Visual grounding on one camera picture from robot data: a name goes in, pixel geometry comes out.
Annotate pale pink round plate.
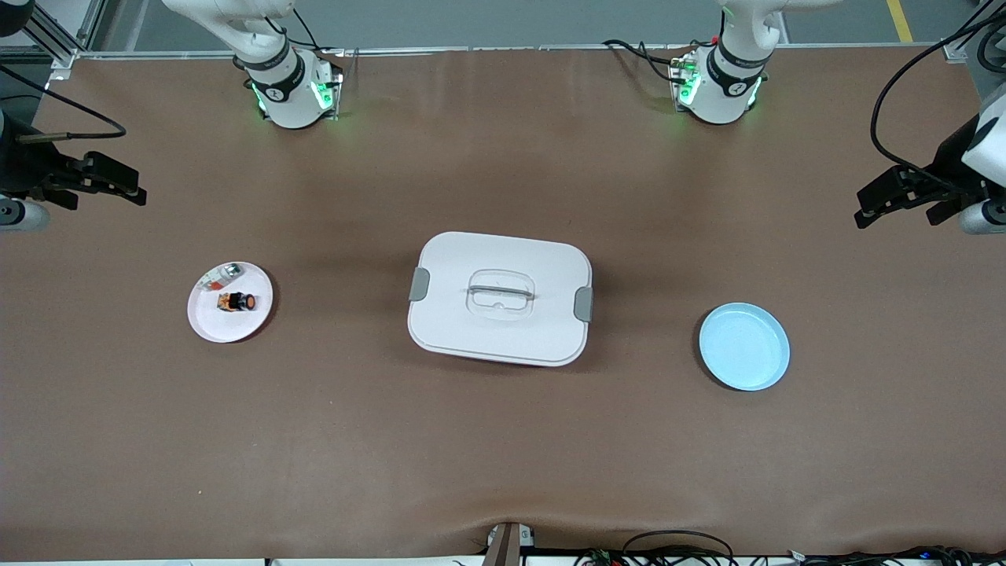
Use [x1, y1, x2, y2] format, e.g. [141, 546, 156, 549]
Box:
[187, 261, 275, 344]

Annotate light blue round plate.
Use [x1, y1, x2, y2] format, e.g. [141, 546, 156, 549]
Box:
[699, 303, 791, 392]

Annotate white lidded lunch box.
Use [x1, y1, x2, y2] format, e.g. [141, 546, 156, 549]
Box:
[407, 231, 594, 368]

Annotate brown clamp bar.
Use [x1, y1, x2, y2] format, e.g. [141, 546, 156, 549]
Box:
[481, 521, 523, 566]

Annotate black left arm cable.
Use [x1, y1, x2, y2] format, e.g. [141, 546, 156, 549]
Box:
[871, 0, 1006, 193]

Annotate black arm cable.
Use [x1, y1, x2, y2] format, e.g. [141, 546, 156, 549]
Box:
[871, 0, 1006, 193]
[0, 65, 127, 144]

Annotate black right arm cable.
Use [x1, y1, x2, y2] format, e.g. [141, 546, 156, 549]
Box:
[0, 65, 127, 144]

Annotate slanted aluminium frame profile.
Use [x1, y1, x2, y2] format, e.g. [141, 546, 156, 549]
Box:
[16, 8, 79, 70]

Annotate aluminium corner frame profile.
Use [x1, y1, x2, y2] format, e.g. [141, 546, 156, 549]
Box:
[943, 0, 1006, 64]

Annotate upright aluminium frame profile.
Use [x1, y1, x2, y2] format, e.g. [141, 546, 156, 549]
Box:
[77, 0, 108, 50]

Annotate thin black cable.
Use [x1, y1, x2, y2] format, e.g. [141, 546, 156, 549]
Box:
[267, 8, 321, 52]

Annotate black base cable bundle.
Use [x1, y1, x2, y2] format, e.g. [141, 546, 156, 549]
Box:
[604, 38, 696, 87]

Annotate tangled cable bundle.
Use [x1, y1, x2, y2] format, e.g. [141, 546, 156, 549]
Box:
[574, 545, 1006, 566]

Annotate silver table edge rail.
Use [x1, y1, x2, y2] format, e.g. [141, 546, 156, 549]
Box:
[75, 46, 967, 61]

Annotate clear lid handle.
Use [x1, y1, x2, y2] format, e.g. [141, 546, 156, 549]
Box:
[467, 285, 536, 309]

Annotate black looped cable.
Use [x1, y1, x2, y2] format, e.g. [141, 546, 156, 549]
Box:
[621, 531, 736, 566]

